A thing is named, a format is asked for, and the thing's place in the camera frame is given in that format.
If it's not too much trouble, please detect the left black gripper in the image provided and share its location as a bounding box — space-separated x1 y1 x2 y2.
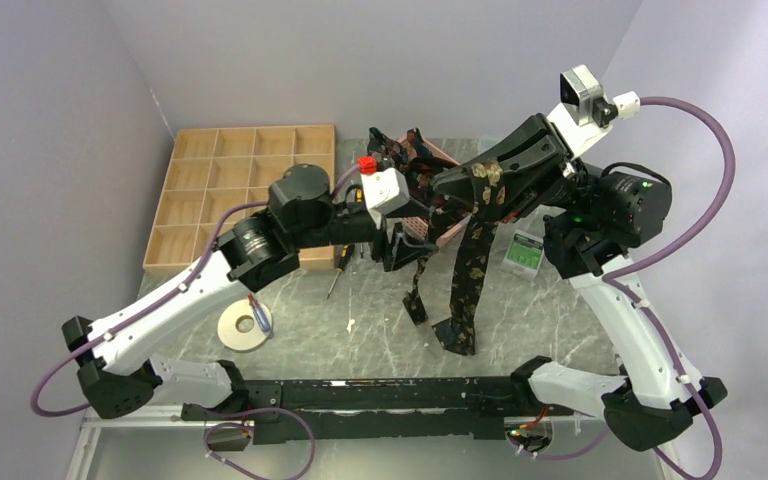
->
292 196 439 270

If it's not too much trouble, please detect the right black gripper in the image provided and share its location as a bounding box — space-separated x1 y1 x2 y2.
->
431 112 607 224

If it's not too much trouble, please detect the black gold patterned tie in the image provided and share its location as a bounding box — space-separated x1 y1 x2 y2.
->
426 158 506 356

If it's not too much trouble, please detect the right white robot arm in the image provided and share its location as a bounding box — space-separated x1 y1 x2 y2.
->
431 109 727 451

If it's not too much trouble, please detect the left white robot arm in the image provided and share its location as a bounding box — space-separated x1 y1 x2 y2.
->
62 164 436 420

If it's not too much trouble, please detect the pile of patterned ties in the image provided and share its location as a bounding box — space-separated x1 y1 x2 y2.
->
367 127 458 239

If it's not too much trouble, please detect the white tape roll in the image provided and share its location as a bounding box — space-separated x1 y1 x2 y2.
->
217 300 274 352

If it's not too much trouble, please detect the upper black yellow screwdriver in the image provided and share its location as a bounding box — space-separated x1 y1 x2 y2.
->
355 189 365 259

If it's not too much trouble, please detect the black yellow screwdriver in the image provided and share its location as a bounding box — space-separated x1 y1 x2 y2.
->
326 244 356 299
355 189 365 259

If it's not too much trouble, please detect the lower black yellow screwdriver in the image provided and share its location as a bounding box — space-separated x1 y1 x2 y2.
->
326 244 356 299

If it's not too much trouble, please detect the green screw bit box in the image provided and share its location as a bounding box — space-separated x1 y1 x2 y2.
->
502 230 544 280

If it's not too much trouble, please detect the blue red small screwdriver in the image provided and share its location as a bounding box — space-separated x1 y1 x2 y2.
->
248 294 272 335

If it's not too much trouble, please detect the wooden compartment tray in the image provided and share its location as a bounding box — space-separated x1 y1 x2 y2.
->
143 125 337 276

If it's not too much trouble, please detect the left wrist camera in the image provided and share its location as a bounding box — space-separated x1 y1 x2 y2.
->
357 156 421 222

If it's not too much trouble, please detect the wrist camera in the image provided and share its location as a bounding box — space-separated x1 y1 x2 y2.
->
546 65 642 158
357 156 421 222

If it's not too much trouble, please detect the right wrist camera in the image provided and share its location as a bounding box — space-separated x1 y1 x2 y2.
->
546 65 642 158

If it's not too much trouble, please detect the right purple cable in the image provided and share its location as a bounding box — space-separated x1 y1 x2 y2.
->
507 96 736 480

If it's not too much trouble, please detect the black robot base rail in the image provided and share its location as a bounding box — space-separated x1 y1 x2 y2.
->
181 376 570 445

